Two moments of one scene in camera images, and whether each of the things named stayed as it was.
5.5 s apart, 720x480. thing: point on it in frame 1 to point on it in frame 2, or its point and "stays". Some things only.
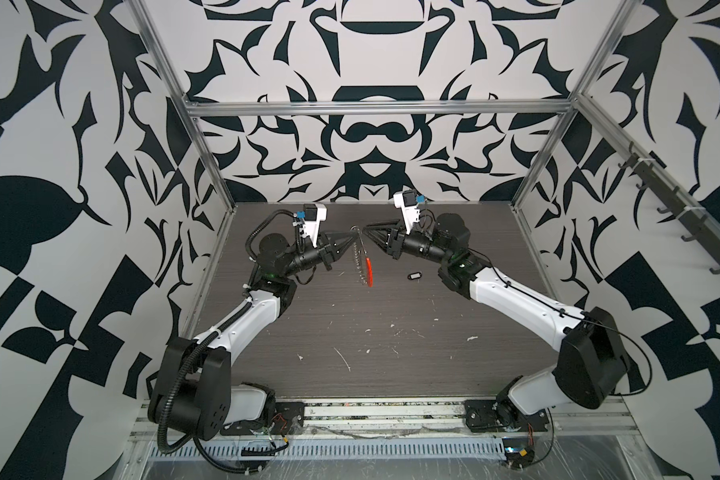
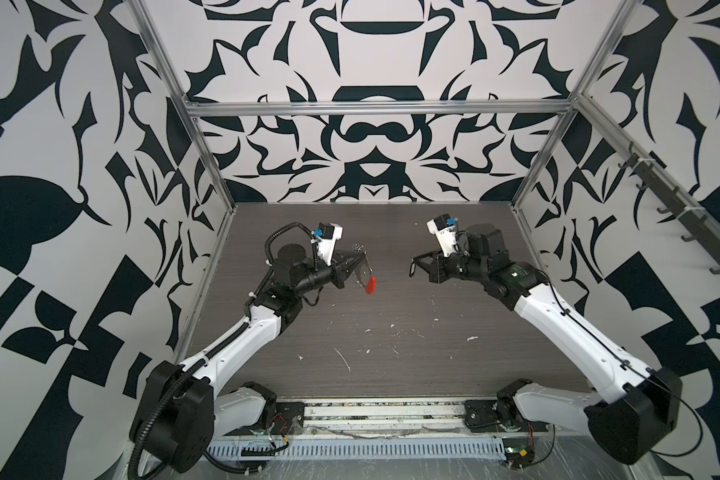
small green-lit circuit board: x=519 y=454 stays
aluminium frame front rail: x=431 y=420 stays
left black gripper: x=333 y=251 to x=341 y=269
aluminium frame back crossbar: x=379 y=104 stays
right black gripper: x=396 y=240 to x=438 y=267
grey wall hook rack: x=698 y=225 stays
